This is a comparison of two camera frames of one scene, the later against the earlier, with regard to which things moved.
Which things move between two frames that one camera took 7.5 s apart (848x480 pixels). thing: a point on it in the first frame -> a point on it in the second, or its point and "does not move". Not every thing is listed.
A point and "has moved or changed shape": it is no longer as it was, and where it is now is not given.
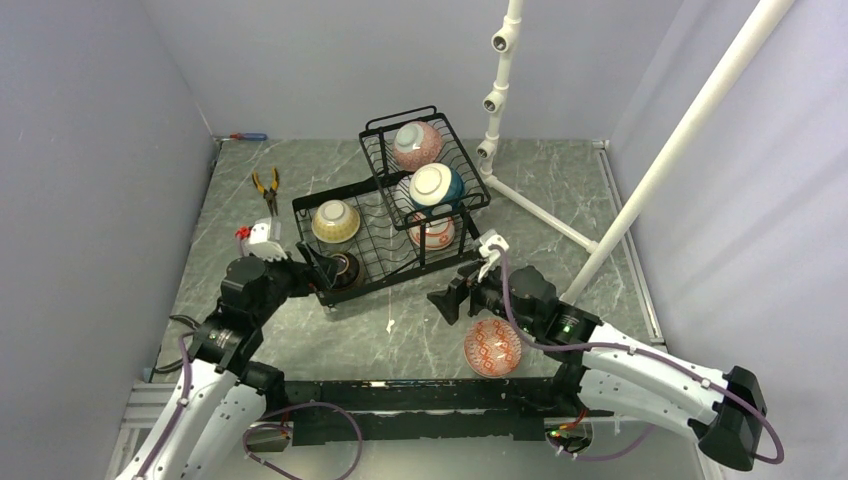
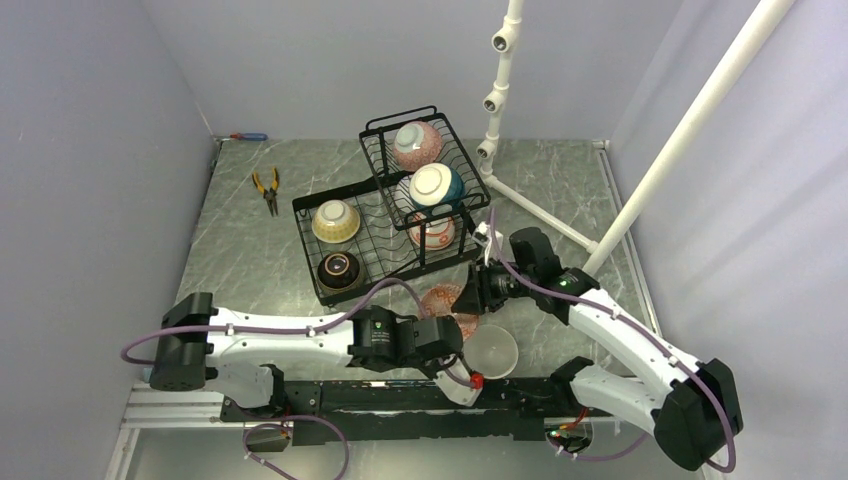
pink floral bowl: [416, 143] does not move
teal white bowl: [435, 188] does not move
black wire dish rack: [413, 220] does not move
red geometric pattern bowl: [492, 348] has moved or changed shape
